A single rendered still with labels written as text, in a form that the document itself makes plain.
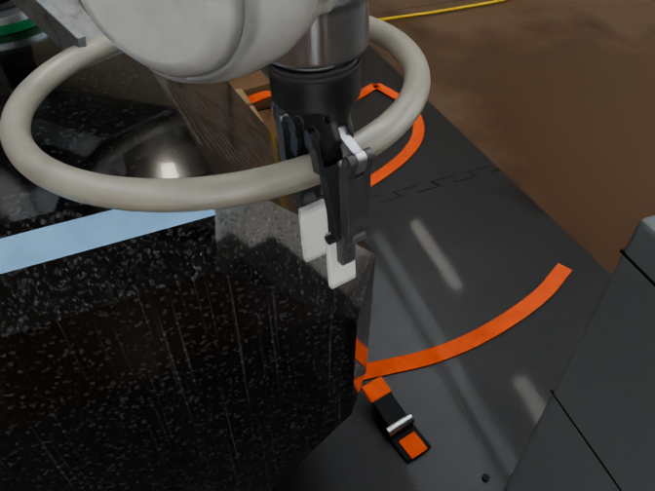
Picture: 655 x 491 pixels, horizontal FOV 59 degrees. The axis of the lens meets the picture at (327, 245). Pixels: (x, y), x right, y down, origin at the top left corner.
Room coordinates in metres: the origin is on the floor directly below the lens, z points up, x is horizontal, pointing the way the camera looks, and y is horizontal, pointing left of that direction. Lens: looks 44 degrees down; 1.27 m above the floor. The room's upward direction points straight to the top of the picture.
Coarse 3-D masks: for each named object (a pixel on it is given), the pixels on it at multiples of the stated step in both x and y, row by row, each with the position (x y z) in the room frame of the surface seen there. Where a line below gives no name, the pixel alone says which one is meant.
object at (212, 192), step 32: (384, 32) 0.72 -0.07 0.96; (64, 64) 0.69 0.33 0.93; (416, 64) 0.61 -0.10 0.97; (32, 96) 0.60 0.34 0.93; (416, 96) 0.53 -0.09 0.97; (0, 128) 0.52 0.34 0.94; (384, 128) 0.47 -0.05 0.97; (32, 160) 0.45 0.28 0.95; (288, 160) 0.42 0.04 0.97; (64, 192) 0.41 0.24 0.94; (96, 192) 0.40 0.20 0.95; (128, 192) 0.39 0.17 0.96; (160, 192) 0.39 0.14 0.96; (192, 192) 0.39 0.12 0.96; (224, 192) 0.39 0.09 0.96; (256, 192) 0.39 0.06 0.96; (288, 192) 0.40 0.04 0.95
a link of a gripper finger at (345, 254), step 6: (360, 234) 0.38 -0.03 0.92; (354, 240) 0.38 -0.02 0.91; (360, 240) 0.38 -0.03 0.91; (336, 246) 0.40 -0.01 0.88; (342, 246) 0.39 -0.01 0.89; (348, 246) 0.39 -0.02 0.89; (354, 246) 0.39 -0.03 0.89; (342, 252) 0.39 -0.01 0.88; (348, 252) 0.39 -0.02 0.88; (354, 252) 0.39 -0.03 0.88; (342, 258) 0.39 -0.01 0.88; (348, 258) 0.39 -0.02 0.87; (354, 258) 0.39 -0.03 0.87; (342, 264) 0.39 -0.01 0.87
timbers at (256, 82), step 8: (256, 72) 2.21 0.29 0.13; (232, 80) 2.15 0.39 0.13; (240, 80) 2.15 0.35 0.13; (248, 80) 2.15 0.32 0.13; (256, 80) 2.15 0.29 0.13; (264, 80) 2.15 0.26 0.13; (240, 88) 2.08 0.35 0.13; (248, 88) 2.08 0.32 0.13; (256, 88) 2.10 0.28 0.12; (264, 88) 2.11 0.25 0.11; (256, 104) 2.09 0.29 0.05; (264, 104) 2.11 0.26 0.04; (264, 112) 1.87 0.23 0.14; (264, 120) 1.81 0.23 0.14; (272, 120) 1.81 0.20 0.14; (272, 128) 1.76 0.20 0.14
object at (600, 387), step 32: (640, 224) 0.53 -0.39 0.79; (640, 256) 0.51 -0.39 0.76; (608, 288) 0.53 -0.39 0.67; (640, 288) 0.49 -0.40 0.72; (608, 320) 0.51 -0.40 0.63; (640, 320) 0.47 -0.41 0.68; (576, 352) 0.53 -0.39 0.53; (608, 352) 0.49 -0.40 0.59; (640, 352) 0.45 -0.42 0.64; (576, 384) 0.50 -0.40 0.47; (608, 384) 0.46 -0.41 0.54; (640, 384) 0.43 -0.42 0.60; (544, 416) 0.53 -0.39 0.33; (576, 416) 0.48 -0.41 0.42; (608, 416) 0.44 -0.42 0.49; (640, 416) 0.40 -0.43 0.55; (544, 448) 0.50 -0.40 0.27; (576, 448) 0.45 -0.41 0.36; (608, 448) 0.41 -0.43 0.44; (640, 448) 0.38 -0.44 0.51; (512, 480) 0.53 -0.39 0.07; (544, 480) 0.47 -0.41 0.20; (576, 480) 0.42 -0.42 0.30; (608, 480) 0.39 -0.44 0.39; (640, 480) 0.36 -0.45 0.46
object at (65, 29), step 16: (16, 0) 0.83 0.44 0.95; (32, 0) 0.79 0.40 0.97; (48, 0) 0.85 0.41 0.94; (64, 0) 0.86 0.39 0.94; (32, 16) 0.80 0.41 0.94; (48, 16) 0.77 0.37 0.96; (64, 16) 0.83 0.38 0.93; (80, 16) 0.83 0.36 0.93; (48, 32) 0.78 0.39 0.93; (64, 32) 0.74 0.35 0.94; (80, 32) 0.73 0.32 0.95; (96, 32) 0.80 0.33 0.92; (64, 48) 0.75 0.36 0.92
